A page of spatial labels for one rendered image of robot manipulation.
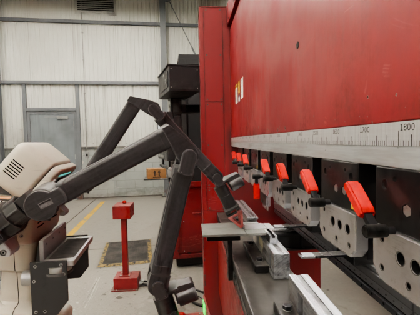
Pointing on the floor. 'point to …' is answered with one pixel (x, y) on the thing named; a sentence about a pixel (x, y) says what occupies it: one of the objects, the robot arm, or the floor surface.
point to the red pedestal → (125, 209)
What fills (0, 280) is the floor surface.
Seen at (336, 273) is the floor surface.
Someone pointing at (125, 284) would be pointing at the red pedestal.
